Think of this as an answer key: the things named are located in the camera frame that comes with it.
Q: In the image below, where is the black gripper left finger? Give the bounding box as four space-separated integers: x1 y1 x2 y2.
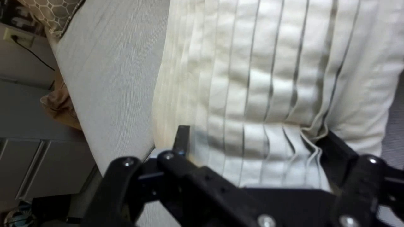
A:
171 125 189 156

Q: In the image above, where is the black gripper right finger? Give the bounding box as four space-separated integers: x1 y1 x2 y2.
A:
315 132 358 186

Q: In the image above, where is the cream pleated pillow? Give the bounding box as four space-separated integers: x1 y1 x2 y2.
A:
152 0 404 189

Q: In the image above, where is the light grey fabric couch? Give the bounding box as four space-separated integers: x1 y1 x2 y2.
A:
54 0 170 166

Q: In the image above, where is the grey filing cabinet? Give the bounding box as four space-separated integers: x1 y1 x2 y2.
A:
0 82 94 210

